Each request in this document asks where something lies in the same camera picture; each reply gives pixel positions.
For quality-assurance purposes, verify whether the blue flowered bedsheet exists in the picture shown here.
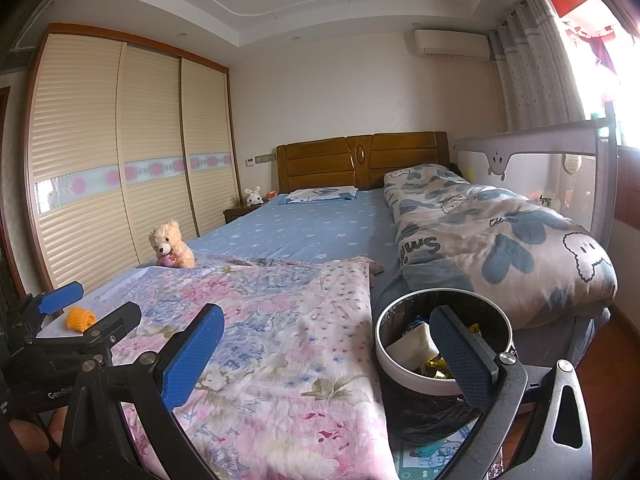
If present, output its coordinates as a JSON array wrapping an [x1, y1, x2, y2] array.
[[185, 187, 401, 267]]

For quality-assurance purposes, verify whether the red-brown drawer cabinet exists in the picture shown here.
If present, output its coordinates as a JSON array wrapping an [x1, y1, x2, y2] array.
[[616, 146, 640, 226]]

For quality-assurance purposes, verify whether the dark wooden door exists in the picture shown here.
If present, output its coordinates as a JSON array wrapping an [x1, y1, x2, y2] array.
[[0, 85, 27, 306]]

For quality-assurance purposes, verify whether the small yellow foam net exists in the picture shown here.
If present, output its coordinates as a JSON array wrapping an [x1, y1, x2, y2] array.
[[66, 307, 96, 332]]

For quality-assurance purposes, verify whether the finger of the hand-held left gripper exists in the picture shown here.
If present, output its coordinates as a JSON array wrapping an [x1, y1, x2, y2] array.
[[10, 281, 85, 334], [35, 301, 143, 359]]

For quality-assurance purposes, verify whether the red hanging cloth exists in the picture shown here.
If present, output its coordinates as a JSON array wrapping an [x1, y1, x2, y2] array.
[[547, 0, 636, 77]]

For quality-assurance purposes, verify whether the teal play mat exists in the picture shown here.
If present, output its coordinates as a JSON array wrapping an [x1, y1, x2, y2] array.
[[395, 420, 482, 480]]

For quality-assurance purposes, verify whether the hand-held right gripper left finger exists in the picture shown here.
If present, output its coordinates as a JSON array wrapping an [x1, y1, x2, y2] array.
[[57, 303, 227, 480]]

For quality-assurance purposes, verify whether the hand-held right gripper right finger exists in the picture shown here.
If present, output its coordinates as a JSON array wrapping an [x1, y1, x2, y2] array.
[[429, 305, 596, 480]]

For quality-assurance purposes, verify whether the white air conditioner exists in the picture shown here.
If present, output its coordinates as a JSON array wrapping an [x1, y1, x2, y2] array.
[[413, 29, 490, 60]]

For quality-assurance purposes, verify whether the blue and white pillow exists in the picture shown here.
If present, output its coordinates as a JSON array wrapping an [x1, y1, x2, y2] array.
[[278, 186, 360, 206]]

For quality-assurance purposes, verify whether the yellow snack wrapper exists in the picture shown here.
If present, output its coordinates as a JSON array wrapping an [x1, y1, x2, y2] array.
[[422, 355, 454, 379]]

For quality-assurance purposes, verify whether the grey bed guard rail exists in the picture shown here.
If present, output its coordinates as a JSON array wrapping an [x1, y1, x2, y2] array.
[[452, 101, 621, 261]]

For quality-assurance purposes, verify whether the person's left hand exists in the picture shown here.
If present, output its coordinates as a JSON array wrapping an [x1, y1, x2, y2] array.
[[7, 407, 69, 462]]

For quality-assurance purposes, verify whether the pink floral blanket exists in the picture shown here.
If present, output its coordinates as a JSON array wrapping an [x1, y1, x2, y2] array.
[[37, 255, 402, 480]]

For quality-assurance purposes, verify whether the grey dotted curtain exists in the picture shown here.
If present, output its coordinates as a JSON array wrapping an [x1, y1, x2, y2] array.
[[487, 0, 586, 131]]

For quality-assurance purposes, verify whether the cream teddy bear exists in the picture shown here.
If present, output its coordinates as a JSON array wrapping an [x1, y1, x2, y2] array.
[[148, 220, 196, 269]]

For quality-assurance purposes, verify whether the cream sliding-door wardrobe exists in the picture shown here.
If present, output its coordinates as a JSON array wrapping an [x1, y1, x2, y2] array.
[[22, 22, 239, 294]]

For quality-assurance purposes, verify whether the wooden bed headboard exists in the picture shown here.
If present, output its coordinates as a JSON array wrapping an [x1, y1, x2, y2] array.
[[276, 131, 449, 195]]

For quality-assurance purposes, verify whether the black trash bin white rim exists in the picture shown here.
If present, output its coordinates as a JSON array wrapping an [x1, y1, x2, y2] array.
[[375, 289, 514, 451]]

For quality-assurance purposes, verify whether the wooden nightstand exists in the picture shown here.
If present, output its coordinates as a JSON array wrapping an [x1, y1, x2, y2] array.
[[223, 203, 266, 226]]

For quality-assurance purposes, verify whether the heart-print quilt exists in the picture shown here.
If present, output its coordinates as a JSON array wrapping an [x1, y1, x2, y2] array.
[[382, 162, 619, 332]]

